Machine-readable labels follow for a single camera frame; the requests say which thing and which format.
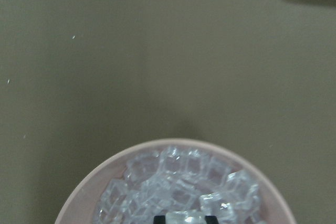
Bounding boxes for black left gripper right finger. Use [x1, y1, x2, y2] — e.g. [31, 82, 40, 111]
[205, 216, 218, 224]

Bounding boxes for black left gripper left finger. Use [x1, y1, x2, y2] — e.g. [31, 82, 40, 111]
[153, 215, 165, 224]

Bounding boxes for pile of clear ice cubes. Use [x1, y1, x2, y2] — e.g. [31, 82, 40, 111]
[92, 146, 264, 223]

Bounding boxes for pink bowl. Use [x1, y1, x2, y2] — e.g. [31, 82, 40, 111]
[55, 138, 297, 223]

